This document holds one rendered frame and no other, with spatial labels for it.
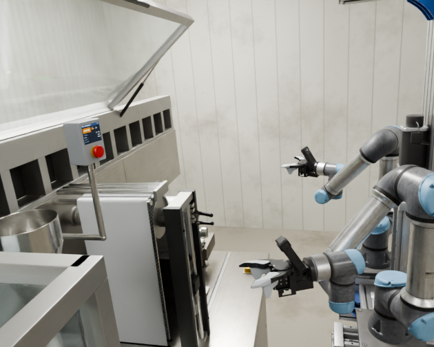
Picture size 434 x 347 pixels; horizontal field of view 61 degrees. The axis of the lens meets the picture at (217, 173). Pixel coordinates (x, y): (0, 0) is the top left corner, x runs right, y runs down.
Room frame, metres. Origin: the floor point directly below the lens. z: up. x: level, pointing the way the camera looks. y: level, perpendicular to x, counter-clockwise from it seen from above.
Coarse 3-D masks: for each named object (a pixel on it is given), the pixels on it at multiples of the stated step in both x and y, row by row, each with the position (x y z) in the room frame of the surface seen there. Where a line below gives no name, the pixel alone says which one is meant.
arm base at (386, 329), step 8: (376, 312) 1.12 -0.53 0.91; (368, 320) 1.16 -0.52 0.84; (376, 320) 1.11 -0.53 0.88; (384, 320) 1.08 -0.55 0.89; (392, 320) 1.07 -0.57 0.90; (376, 328) 1.10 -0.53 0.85; (384, 328) 1.07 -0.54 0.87; (392, 328) 1.06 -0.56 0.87; (400, 328) 1.06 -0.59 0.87; (376, 336) 1.09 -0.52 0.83; (384, 336) 1.07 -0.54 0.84; (392, 336) 1.06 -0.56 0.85; (400, 336) 1.05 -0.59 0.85; (408, 336) 1.06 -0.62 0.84
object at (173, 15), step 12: (108, 0) 0.91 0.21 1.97; (120, 0) 0.96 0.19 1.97; (132, 0) 1.00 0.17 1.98; (144, 0) 1.10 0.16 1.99; (144, 12) 1.12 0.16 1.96; (156, 12) 1.19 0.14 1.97; (168, 12) 1.27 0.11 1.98; (180, 12) 1.43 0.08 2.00; (168, 48) 1.57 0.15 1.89; (156, 60) 1.58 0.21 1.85; (144, 72) 1.59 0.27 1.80; (132, 84) 1.60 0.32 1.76; (120, 96) 1.62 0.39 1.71; (132, 96) 1.64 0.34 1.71; (108, 108) 1.62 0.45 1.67; (60, 120) 1.29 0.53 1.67; (72, 120) 1.35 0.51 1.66; (24, 132) 1.11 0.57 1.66
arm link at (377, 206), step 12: (396, 168) 1.10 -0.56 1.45; (384, 180) 1.10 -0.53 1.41; (372, 192) 1.12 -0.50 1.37; (384, 192) 1.08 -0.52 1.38; (372, 204) 1.08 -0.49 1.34; (384, 204) 1.07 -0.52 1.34; (396, 204) 1.07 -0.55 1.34; (360, 216) 1.08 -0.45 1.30; (372, 216) 1.07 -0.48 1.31; (384, 216) 1.08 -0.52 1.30; (348, 228) 1.09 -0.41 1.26; (360, 228) 1.06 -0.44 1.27; (372, 228) 1.07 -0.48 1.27; (336, 240) 1.09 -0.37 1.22; (348, 240) 1.06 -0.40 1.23; (360, 240) 1.06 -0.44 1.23; (324, 252) 1.09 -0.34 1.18
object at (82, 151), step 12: (84, 120) 0.84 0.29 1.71; (96, 120) 0.87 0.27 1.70; (72, 132) 0.83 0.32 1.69; (84, 132) 0.83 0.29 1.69; (96, 132) 0.86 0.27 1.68; (72, 144) 0.83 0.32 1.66; (84, 144) 0.82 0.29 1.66; (96, 144) 0.86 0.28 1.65; (72, 156) 0.83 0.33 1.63; (84, 156) 0.82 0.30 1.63; (96, 156) 0.83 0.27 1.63
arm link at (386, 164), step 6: (390, 126) 1.71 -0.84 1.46; (396, 126) 1.71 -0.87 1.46; (396, 132) 1.64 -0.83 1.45; (396, 150) 1.64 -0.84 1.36; (384, 156) 1.74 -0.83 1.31; (390, 156) 1.64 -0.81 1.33; (396, 156) 1.64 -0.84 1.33; (384, 162) 1.67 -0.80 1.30; (390, 162) 1.66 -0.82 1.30; (396, 162) 1.66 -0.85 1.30; (378, 168) 1.71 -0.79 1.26; (384, 168) 1.67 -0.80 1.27; (390, 168) 1.66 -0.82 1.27; (378, 174) 1.71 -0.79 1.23; (384, 174) 1.67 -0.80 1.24; (378, 180) 1.70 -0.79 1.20; (390, 216) 1.64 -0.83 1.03
